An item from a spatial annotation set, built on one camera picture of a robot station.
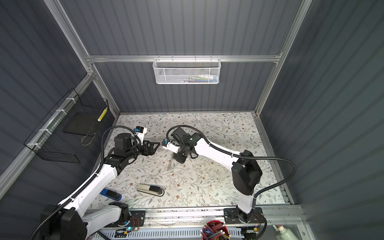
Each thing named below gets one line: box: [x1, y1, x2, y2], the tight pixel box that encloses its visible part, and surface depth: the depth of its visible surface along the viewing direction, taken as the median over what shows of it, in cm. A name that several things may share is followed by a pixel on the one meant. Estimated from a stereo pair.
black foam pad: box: [63, 107, 98, 136], surface depth 79 cm
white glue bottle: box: [275, 224, 300, 240], surface depth 65 cm
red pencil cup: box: [200, 220, 231, 240], surface depth 61 cm
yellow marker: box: [97, 107, 108, 122], surface depth 82 cm
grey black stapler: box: [136, 183, 165, 197], surface depth 82 cm
